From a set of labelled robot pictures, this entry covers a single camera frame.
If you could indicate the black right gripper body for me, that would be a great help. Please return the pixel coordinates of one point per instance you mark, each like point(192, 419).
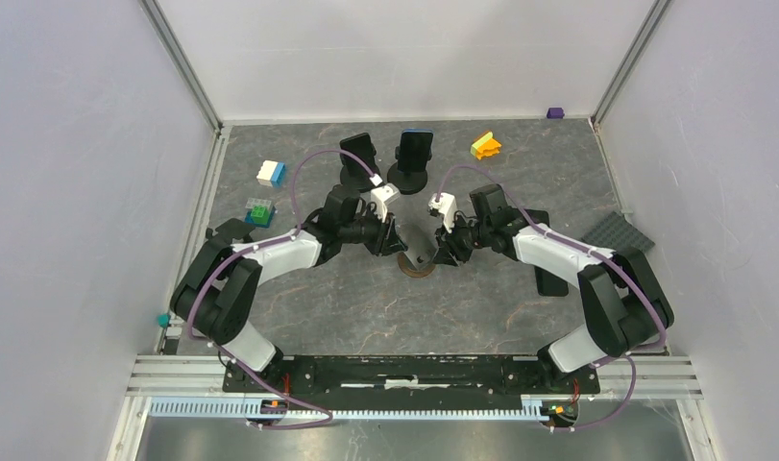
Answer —
point(460, 243)

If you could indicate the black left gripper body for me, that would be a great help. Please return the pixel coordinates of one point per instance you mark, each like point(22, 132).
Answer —
point(376, 232)

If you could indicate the grey stand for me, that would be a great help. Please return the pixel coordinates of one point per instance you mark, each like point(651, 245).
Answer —
point(416, 260)

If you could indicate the black round base phone stand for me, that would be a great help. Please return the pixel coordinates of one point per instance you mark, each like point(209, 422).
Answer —
point(409, 177)

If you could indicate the teal edged black phone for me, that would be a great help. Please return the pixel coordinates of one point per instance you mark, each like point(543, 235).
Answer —
point(361, 146)

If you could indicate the blue edged black phone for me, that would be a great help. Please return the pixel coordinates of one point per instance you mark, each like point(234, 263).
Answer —
point(414, 150)

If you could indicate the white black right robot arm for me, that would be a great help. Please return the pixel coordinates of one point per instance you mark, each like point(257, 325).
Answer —
point(623, 304)

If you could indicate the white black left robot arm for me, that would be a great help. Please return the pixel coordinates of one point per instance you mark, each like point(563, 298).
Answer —
point(216, 294)

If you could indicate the black phone under blue phone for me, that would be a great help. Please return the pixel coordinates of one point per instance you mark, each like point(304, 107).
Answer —
point(536, 216)

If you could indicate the black phone at bottom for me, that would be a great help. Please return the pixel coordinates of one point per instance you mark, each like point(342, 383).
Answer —
point(549, 285)

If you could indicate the black folding phone stand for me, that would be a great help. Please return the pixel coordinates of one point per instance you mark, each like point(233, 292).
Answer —
point(232, 230)

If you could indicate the yellow orange toy block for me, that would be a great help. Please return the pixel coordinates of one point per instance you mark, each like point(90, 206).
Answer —
point(485, 146)

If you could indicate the green blue toy block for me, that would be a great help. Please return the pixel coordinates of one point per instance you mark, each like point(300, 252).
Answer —
point(259, 212)

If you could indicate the white blue toy block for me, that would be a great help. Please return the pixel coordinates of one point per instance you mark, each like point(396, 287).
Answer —
point(271, 173)

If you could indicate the grey lego baseplate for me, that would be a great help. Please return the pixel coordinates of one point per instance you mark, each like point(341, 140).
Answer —
point(616, 233)

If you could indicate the purple toy block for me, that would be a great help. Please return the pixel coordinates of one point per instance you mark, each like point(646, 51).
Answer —
point(555, 113)

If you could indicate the teal small clip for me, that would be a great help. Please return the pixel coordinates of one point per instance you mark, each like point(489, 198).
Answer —
point(163, 320)

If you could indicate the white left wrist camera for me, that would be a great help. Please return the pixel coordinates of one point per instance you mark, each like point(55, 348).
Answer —
point(382, 195)

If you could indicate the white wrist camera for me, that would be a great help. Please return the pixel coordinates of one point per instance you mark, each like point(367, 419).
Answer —
point(444, 205)
point(382, 195)

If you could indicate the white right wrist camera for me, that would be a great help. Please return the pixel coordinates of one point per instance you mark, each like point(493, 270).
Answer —
point(444, 205)

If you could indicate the aluminium frame rail right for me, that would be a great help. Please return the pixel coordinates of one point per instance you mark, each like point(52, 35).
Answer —
point(640, 41)

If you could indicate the aluminium frame rail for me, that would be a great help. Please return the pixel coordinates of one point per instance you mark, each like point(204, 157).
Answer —
point(640, 41)
point(195, 231)

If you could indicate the aluminium frame rail left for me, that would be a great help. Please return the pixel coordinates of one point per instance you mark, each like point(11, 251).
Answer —
point(195, 231)

